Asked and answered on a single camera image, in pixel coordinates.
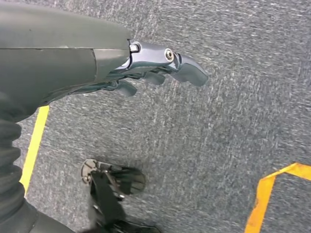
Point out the yellow floor tape strip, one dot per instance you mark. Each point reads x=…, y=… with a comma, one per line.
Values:
x=34, y=148

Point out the black robot foot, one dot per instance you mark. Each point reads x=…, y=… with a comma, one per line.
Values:
x=106, y=196

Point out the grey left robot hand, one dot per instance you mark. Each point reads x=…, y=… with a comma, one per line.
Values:
x=48, y=48

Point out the yellow floor tape square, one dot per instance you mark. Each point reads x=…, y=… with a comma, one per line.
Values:
x=260, y=205

